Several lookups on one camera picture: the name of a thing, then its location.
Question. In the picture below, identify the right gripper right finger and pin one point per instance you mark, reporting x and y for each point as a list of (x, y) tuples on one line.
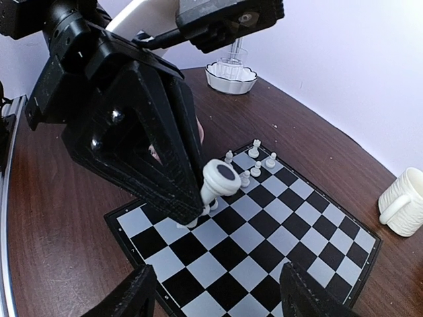
[(302, 295)]

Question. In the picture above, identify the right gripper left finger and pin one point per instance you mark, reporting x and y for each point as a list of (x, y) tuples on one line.
[(134, 296)]

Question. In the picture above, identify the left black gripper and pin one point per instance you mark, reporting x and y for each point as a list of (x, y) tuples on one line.
[(116, 100)]

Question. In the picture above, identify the white bishop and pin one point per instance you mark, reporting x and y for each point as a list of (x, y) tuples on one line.
[(229, 157)]

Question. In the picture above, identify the white queen piece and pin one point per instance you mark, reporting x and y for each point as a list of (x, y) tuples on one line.
[(205, 185)]

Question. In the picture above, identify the white rook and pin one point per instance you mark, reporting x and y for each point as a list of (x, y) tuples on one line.
[(253, 151)]

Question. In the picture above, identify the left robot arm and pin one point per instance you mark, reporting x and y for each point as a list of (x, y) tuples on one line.
[(23, 18)]

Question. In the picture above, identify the black white chess board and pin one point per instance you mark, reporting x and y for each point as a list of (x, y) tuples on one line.
[(230, 263)]

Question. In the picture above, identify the pink bowl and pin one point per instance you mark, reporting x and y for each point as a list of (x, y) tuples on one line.
[(200, 132)]

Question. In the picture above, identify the clear glass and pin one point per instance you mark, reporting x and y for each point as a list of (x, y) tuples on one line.
[(236, 53)]

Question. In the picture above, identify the white pawn three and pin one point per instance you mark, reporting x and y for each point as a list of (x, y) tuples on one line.
[(245, 179)]

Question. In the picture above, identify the white pawn two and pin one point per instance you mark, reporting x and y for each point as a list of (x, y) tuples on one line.
[(255, 170)]

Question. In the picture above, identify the white pawn one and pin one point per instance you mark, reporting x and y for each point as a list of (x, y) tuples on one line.
[(271, 160)]

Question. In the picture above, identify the cream ribbed mug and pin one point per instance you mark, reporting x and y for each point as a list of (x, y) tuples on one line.
[(400, 205)]

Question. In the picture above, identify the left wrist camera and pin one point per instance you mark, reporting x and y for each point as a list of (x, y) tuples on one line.
[(210, 25)]

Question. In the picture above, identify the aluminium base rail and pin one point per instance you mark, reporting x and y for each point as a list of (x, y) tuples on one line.
[(11, 115)]

